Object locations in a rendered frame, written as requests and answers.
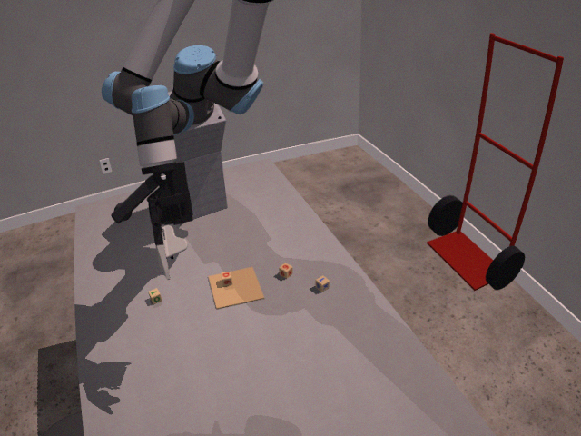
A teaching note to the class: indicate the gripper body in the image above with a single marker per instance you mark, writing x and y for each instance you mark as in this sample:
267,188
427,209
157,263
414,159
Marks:
172,191

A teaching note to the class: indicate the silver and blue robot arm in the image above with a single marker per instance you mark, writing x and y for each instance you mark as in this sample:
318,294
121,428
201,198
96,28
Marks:
199,81

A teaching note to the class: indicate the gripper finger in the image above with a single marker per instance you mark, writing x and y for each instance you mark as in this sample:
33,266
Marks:
168,245
178,232

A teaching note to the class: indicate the tan flat mat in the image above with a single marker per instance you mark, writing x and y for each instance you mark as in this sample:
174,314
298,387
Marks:
245,288

